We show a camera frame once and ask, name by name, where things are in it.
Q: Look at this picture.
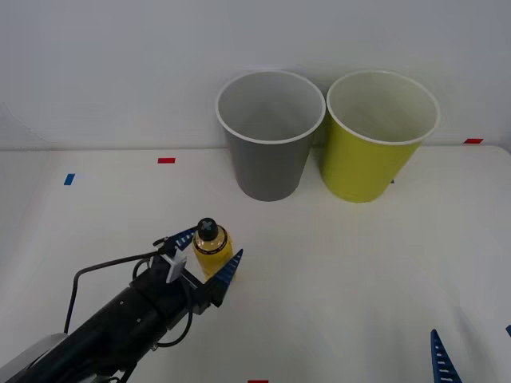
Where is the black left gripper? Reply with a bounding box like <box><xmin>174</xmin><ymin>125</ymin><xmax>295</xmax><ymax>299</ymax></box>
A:
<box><xmin>131</xmin><ymin>224</ymin><xmax>244</xmax><ymax>321</ymax></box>

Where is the yellow bottle with black cap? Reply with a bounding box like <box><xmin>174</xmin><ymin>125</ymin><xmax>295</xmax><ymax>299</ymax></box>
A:
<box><xmin>192</xmin><ymin>217</ymin><xmax>234</xmax><ymax>285</ymax></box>

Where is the grey plastic waste bin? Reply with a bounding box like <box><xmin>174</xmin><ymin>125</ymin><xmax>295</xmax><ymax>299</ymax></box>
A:
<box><xmin>215</xmin><ymin>69</ymin><xmax>327</xmax><ymax>203</ymax></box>

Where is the yellow-green plastic waste bin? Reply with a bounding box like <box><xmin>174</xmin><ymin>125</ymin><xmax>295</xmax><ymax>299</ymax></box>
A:
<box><xmin>320</xmin><ymin>69</ymin><xmax>441</xmax><ymax>203</ymax></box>

